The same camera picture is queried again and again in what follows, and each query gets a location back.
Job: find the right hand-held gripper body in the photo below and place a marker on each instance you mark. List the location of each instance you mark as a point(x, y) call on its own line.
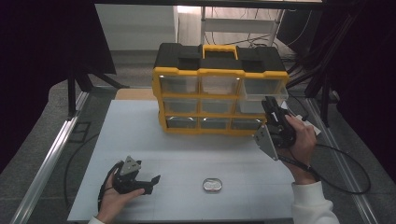
point(280, 133)

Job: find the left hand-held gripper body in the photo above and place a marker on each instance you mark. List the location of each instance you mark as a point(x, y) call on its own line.
point(126, 183)

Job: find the clear plastic drawer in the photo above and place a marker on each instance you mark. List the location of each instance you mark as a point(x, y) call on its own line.
point(255, 91)

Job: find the yellow black organizer cabinet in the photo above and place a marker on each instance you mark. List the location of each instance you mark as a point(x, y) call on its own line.
point(218, 63)

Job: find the person's left hand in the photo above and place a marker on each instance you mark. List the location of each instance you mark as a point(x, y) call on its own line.
point(112, 203)

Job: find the person's right hand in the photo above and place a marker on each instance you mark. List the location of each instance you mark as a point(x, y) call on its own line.
point(303, 146)

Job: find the black plug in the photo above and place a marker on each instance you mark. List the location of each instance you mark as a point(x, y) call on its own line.
point(304, 117)

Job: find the white power strip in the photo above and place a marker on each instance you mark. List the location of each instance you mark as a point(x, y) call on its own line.
point(316, 129)

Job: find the person's left white sleeve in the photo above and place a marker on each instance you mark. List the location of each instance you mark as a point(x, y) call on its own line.
point(95, 221)

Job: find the person's white sleeve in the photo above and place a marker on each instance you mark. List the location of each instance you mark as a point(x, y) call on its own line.
point(95, 221)
point(313, 205)

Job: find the black metal stand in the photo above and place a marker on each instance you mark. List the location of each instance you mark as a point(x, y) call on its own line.
point(325, 102)
point(71, 93)

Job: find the wooden board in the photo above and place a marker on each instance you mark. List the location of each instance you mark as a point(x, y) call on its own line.
point(134, 94)

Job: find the set of clear cabinet drawers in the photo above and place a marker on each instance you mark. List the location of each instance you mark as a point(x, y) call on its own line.
point(180, 106)

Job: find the person's right white sleeve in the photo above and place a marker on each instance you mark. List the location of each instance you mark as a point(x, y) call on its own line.
point(313, 205)

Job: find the dark curtain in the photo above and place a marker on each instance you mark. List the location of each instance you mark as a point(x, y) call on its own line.
point(367, 77)
point(37, 62)

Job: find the aluminium floor rail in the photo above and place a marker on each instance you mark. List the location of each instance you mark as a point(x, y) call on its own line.
point(46, 165)
point(342, 161)

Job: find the white metal shelf frame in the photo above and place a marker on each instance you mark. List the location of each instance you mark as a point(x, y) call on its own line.
point(236, 25)

